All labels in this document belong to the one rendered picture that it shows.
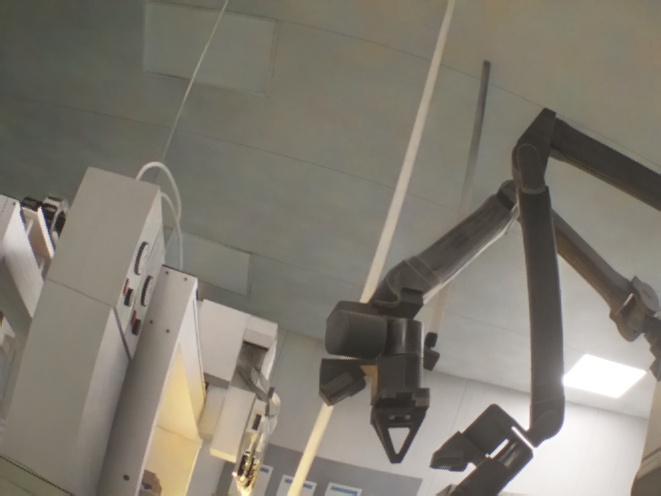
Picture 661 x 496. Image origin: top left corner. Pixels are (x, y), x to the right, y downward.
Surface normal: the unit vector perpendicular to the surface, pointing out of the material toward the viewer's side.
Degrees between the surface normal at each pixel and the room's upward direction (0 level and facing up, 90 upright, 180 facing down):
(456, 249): 67
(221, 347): 90
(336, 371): 90
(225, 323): 90
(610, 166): 109
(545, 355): 104
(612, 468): 90
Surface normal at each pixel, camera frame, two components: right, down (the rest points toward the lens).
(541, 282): -0.22, -0.19
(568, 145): -0.03, -0.08
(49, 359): 0.08, -0.40
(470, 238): 0.44, -0.62
